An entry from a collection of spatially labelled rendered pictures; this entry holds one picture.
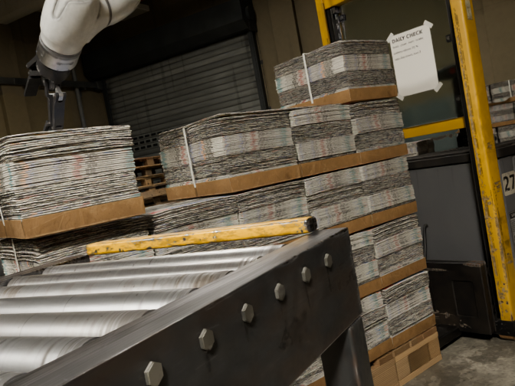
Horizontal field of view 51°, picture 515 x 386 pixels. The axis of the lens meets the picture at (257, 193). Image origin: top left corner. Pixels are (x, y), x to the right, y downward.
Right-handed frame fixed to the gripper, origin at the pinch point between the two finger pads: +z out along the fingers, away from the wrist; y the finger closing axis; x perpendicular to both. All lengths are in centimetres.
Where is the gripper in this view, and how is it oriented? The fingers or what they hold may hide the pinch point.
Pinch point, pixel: (39, 113)
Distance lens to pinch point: 149.8
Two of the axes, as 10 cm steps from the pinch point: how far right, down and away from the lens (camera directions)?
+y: 4.4, 8.4, -3.1
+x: 7.6, -1.7, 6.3
